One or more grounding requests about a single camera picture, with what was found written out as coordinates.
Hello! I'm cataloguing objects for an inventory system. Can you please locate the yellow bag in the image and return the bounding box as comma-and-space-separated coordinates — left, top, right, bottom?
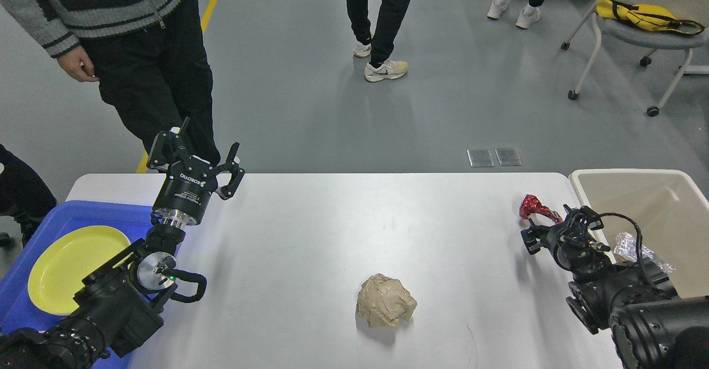
595, 0, 706, 37

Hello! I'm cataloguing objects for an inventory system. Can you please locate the right metal floor plate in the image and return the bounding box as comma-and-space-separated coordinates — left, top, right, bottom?
495, 148, 523, 166

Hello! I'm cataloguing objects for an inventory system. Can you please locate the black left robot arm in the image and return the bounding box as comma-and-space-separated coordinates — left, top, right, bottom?
2, 117, 245, 368

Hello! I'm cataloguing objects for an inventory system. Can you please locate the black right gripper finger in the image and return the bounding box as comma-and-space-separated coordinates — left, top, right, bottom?
521, 222, 553, 255
562, 204, 604, 232

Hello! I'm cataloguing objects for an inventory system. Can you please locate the metal floor plate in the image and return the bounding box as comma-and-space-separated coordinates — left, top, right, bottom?
495, 148, 523, 166
467, 148, 495, 168

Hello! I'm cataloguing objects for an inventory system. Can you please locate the yellow plate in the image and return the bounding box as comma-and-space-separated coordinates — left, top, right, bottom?
28, 225, 131, 316

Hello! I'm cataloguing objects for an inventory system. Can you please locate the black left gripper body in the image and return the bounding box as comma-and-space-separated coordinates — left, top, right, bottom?
150, 155, 217, 226

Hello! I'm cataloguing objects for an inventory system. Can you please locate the red snack wrapper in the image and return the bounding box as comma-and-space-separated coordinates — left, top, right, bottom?
518, 194, 564, 223

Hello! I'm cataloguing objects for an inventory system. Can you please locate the person in dark jeans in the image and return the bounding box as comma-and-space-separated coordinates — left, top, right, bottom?
1, 145, 56, 247

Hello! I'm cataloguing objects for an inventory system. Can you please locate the left metal floor plate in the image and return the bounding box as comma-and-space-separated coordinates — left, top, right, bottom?
467, 148, 495, 168

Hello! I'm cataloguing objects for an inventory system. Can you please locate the aluminium foil tray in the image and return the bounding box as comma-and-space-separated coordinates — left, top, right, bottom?
612, 231, 676, 275

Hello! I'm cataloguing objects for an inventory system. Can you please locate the brown paper ball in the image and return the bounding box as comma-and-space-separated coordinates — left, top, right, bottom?
356, 273, 418, 328

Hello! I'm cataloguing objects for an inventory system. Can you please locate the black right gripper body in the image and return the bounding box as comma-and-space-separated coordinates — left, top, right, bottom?
548, 223, 612, 275

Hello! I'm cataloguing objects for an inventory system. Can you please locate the person in black trousers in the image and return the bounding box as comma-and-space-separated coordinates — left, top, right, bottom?
2, 0, 220, 165

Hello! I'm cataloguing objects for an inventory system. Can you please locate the person in beige sneakers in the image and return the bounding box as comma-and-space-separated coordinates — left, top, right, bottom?
346, 0, 411, 82

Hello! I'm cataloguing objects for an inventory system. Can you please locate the beige plastic bin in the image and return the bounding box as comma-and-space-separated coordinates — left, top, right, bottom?
570, 169, 708, 298

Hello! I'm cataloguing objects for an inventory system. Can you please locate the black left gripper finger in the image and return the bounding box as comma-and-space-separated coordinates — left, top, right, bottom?
208, 142, 245, 201
145, 116, 192, 171

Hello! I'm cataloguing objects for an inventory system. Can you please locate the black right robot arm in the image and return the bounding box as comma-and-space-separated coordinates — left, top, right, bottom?
519, 195, 708, 368

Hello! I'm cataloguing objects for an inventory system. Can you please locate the grey chair on wheels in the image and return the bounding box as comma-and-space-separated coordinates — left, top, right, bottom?
561, 0, 707, 117

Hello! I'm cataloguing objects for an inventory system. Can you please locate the blue plastic tray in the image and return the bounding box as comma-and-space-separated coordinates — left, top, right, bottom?
2, 201, 152, 368

